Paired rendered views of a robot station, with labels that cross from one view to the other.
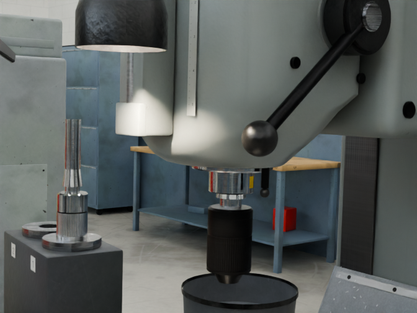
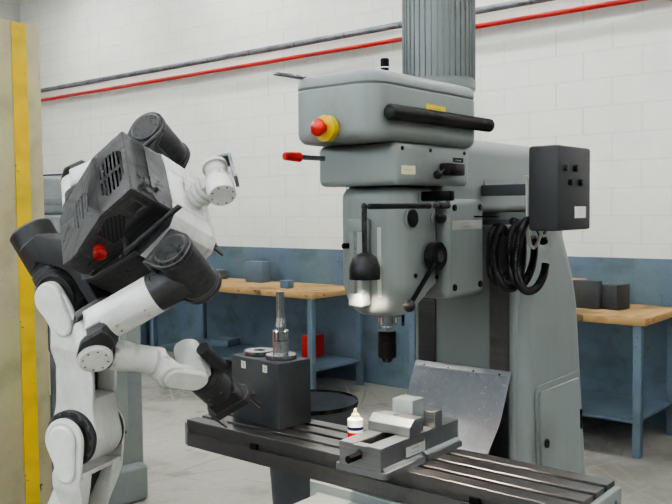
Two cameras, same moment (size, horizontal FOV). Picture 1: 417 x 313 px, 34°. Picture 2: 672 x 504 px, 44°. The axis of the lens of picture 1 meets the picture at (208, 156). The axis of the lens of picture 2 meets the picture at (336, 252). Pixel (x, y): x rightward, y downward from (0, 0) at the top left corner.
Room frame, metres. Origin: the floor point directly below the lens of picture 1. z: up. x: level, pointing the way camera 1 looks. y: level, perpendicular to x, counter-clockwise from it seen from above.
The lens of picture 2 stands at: (-1.32, 0.49, 1.58)
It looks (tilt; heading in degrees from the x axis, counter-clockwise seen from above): 3 degrees down; 349
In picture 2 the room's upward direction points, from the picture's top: 1 degrees counter-clockwise
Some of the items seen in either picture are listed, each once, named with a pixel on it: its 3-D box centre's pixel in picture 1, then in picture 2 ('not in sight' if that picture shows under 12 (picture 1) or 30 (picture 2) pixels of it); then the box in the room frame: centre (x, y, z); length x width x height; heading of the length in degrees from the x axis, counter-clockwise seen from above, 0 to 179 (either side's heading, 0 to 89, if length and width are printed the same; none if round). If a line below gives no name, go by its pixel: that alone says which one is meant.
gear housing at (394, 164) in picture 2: not in sight; (395, 167); (0.73, -0.06, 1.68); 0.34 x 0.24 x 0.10; 130
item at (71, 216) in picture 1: (72, 218); (280, 343); (1.03, 0.21, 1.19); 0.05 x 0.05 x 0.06
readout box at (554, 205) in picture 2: not in sight; (562, 188); (0.63, -0.47, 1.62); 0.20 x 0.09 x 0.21; 130
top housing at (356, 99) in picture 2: not in sight; (388, 115); (0.71, -0.04, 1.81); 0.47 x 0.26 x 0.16; 130
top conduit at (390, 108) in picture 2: not in sight; (442, 119); (0.61, -0.14, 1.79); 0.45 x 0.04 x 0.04; 130
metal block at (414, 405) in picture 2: not in sight; (408, 409); (0.65, -0.07, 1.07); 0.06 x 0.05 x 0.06; 40
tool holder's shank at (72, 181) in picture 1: (72, 156); (280, 310); (1.03, 0.21, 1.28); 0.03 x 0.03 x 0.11
